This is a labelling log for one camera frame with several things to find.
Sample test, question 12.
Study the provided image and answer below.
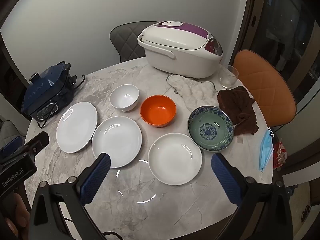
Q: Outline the deep white plate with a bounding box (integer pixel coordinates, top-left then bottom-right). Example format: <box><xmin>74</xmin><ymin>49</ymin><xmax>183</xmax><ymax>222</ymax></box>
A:
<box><xmin>148</xmin><ymin>133</ymin><xmax>203</xmax><ymax>186</ymax></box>

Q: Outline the white towel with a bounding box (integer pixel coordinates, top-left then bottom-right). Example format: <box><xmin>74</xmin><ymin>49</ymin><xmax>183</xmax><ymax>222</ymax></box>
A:
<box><xmin>167</xmin><ymin>74</ymin><xmax>221</xmax><ymax>106</ymax></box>

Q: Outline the red snack packet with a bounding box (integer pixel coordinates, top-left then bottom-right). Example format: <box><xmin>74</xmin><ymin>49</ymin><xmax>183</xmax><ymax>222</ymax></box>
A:
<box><xmin>272</xmin><ymin>141</ymin><xmax>286</xmax><ymax>169</ymax></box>

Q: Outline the brown cloth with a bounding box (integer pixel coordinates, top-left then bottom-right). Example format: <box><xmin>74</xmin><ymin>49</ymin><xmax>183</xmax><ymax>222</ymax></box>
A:
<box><xmin>216</xmin><ymin>86</ymin><xmax>259</xmax><ymax>136</ymax></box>

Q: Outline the white bowl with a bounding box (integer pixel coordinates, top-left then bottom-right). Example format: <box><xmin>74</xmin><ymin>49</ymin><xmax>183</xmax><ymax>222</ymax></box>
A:
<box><xmin>109</xmin><ymin>84</ymin><xmax>140</xmax><ymax>112</ymax></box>

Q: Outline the dark blue electric cooker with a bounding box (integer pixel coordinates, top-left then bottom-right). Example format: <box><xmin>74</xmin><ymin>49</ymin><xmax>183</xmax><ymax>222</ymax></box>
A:
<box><xmin>21</xmin><ymin>61</ymin><xmax>78</xmax><ymax>123</ymax></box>

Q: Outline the grey quilted chair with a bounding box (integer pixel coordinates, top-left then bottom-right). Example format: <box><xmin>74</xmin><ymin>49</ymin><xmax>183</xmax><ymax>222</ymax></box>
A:
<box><xmin>109</xmin><ymin>21</ymin><xmax>160</xmax><ymax>63</ymax></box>

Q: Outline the blue face mask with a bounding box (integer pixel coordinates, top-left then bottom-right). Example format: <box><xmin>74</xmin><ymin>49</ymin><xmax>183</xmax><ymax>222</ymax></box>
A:
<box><xmin>258</xmin><ymin>127</ymin><xmax>275</xmax><ymax>173</ymax></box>

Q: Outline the black power cable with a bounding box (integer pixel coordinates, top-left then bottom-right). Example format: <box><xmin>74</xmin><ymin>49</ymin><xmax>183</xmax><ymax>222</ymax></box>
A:
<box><xmin>37</xmin><ymin>73</ymin><xmax>86</xmax><ymax>129</ymax></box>

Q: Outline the orange bowl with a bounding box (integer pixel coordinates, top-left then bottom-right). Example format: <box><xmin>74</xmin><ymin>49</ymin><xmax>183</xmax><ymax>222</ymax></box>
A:
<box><xmin>140</xmin><ymin>95</ymin><xmax>177</xmax><ymax>128</ymax></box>

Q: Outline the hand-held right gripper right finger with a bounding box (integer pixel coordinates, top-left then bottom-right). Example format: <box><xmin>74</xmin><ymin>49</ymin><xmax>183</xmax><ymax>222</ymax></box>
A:
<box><xmin>211</xmin><ymin>152</ymin><xmax>293</xmax><ymax>240</ymax></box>

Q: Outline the white purple rice cooker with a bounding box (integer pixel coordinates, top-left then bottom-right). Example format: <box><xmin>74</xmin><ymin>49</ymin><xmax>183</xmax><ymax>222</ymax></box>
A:
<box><xmin>137</xmin><ymin>21</ymin><xmax>224</xmax><ymax>79</ymax></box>

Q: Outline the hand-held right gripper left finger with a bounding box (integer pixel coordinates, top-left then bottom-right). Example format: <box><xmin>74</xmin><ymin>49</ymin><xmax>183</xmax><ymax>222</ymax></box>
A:
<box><xmin>29</xmin><ymin>152</ymin><xmax>111</xmax><ymax>240</ymax></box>

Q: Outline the person's left hand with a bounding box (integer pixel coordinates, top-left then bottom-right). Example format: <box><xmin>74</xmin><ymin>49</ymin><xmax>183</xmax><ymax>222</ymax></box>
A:
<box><xmin>0</xmin><ymin>192</ymin><xmax>32</xmax><ymax>240</ymax></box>

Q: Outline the blue green patterned bowl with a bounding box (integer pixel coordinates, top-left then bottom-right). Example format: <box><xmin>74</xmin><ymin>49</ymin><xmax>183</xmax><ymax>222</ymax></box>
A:
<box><xmin>188</xmin><ymin>106</ymin><xmax>235</xmax><ymax>153</ymax></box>

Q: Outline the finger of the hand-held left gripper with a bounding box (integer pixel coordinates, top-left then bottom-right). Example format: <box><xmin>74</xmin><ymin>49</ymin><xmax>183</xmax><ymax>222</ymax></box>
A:
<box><xmin>24</xmin><ymin>131</ymin><xmax>50</xmax><ymax>157</ymax></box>
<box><xmin>0</xmin><ymin>136</ymin><xmax>23</xmax><ymax>157</ymax></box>

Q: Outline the clear drinking glass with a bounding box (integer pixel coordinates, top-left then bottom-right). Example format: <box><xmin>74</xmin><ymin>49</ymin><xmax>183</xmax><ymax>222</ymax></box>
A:
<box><xmin>219</xmin><ymin>65</ymin><xmax>239</xmax><ymax>89</ymax></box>

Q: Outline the orange quilted chair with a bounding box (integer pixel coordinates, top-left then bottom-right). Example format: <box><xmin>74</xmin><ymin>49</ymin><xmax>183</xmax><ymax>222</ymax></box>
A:
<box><xmin>232</xmin><ymin>49</ymin><xmax>297</xmax><ymax>128</ymax></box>

